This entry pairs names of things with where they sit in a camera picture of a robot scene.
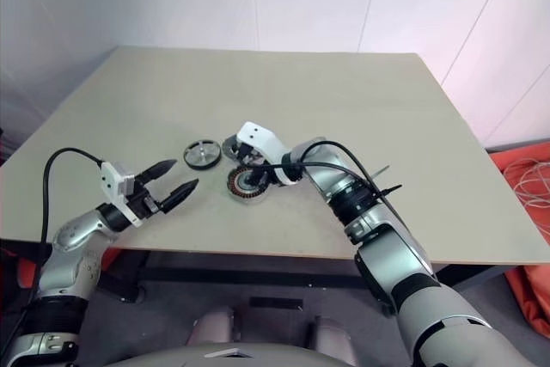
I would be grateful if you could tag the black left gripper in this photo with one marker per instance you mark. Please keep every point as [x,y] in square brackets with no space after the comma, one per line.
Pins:
[139,201]

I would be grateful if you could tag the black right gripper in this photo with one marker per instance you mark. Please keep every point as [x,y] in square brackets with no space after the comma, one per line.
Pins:
[249,155]

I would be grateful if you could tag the motor housing with copper windings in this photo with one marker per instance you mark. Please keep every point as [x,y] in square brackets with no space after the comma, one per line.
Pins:
[240,186]

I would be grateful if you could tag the round grey motor lid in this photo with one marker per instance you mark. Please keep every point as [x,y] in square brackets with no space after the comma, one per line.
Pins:
[227,146]

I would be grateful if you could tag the spoked silver rotor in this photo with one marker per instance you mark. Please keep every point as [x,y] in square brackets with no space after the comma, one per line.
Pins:
[202,153]

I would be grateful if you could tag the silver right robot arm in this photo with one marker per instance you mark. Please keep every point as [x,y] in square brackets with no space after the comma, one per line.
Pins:
[386,255]

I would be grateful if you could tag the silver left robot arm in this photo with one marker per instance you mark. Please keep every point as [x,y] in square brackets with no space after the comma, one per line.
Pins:
[71,234]

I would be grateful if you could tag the black floor tape strip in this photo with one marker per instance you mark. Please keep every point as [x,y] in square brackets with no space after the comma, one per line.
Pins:
[275,302]

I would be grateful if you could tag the grey robot torso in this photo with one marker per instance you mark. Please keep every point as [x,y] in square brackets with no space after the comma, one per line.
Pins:
[172,358]

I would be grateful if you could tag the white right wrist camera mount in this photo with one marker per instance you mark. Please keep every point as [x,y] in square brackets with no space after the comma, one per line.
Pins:
[258,135]

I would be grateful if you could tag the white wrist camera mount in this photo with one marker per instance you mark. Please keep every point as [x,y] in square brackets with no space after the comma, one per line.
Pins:
[258,135]
[108,182]

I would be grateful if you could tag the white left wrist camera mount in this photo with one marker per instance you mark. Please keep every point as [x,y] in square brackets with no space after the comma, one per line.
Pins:
[108,182]

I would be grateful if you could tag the black table frame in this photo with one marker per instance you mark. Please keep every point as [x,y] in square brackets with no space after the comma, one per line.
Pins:
[240,277]

